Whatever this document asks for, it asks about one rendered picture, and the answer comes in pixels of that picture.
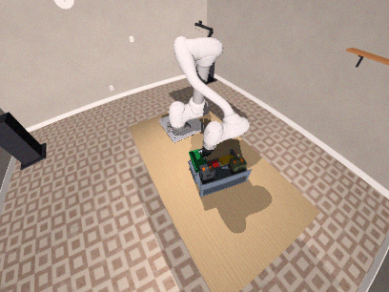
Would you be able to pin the yellow bin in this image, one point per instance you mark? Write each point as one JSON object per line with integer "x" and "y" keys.
{"x": 225, "y": 159}

